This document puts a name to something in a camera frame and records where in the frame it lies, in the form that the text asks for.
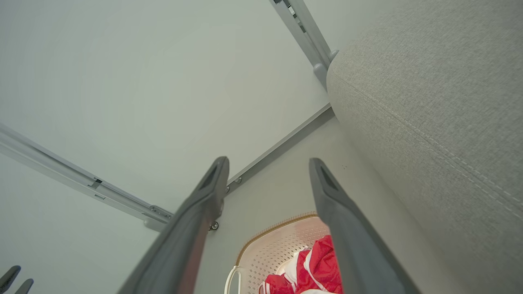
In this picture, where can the red garment with white stripes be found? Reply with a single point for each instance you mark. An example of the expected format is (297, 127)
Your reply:
(320, 265)

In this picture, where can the red garment with white hem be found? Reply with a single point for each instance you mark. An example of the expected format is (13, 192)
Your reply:
(278, 285)

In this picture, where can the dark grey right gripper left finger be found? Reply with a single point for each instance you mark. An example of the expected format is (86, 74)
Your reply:
(184, 237)

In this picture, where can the grey partition base rail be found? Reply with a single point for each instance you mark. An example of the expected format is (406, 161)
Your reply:
(282, 149)

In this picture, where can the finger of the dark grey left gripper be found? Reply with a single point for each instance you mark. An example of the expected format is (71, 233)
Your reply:
(25, 287)
(10, 277)

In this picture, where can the light grey fabric sofa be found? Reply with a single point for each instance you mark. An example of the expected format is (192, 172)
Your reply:
(429, 102)

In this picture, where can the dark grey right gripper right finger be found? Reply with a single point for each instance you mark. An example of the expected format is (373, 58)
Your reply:
(351, 245)

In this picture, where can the small black caster wheel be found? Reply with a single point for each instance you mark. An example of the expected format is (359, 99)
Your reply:
(213, 226)

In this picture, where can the white perforated laundry basket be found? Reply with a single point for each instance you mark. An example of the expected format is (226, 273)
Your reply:
(278, 245)

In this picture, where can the grey partition frame post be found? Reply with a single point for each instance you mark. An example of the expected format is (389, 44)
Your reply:
(81, 179)
(304, 36)

